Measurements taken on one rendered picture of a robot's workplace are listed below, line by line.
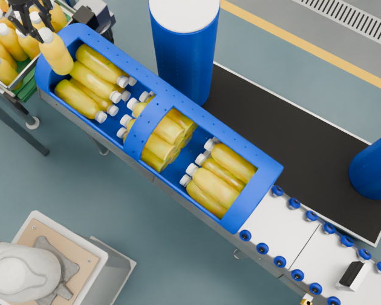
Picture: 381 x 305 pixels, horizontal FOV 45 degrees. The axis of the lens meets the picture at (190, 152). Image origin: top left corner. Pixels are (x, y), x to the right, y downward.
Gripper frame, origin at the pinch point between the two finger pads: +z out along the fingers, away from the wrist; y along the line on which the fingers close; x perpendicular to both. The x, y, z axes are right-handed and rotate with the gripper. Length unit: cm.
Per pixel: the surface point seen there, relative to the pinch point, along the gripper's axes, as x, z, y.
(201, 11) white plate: -15, 45, 55
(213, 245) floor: -73, 149, -5
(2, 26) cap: 36, 38, 1
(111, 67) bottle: -7.8, 33.8, 12.2
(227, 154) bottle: -58, 34, 11
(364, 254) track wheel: -116, 51, 16
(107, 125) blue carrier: -15, 50, -3
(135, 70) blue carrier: -17.5, 28.0, 14.6
